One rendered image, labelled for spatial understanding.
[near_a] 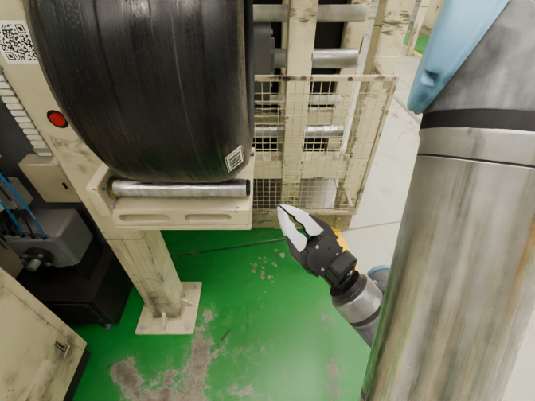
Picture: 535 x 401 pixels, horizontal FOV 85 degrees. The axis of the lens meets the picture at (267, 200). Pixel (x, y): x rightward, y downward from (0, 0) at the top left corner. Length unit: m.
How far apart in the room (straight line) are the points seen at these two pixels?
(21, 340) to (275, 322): 0.95
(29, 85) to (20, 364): 0.85
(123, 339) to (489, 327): 1.50
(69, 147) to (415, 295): 0.80
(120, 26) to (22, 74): 0.38
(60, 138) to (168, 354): 1.02
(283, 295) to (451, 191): 1.37
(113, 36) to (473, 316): 0.49
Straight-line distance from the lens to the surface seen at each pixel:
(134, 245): 1.10
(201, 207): 0.76
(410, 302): 0.29
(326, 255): 0.56
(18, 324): 1.24
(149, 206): 0.80
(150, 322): 1.60
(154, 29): 0.46
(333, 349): 1.50
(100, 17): 0.49
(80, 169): 0.91
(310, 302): 1.57
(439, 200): 0.27
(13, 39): 0.79
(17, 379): 1.30
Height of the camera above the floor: 1.39
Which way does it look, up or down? 44 degrees down
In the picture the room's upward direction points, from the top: straight up
